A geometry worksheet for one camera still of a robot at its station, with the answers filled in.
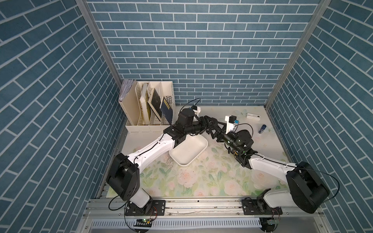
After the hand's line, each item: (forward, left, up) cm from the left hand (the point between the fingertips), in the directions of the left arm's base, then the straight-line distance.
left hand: (218, 124), depth 74 cm
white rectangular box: (+28, -35, -25) cm, 51 cm away
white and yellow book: (+21, +43, -6) cm, 49 cm away
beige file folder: (+19, +53, -2) cm, 56 cm away
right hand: (+1, +3, -2) cm, 4 cm away
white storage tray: (-2, +17, -28) cm, 33 cm away
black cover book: (+28, +40, -11) cm, 50 cm away
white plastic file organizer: (+39, +34, -8) cm, 53 cm away
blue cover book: (+27, +32, -18) cm, 46 cm away
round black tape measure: (+2, +5, -1) cm, 5 cm away
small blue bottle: (+13, -35, -19) cm, 42 cm away
